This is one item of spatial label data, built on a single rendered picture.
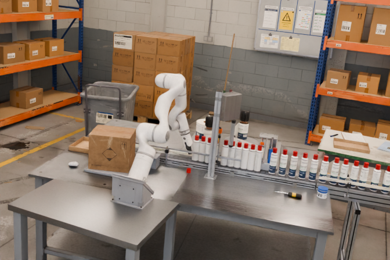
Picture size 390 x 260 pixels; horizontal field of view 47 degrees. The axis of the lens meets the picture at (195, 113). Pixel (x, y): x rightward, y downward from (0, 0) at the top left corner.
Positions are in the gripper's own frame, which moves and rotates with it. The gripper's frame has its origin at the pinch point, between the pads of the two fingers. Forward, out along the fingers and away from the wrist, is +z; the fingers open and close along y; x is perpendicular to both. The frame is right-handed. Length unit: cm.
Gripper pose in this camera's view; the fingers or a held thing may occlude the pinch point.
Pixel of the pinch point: (190, 151)
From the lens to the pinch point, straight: 357.9
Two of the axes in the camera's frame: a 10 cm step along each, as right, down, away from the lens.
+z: 2.5, 9.5, 1.9
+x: -9.4, 1.9, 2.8
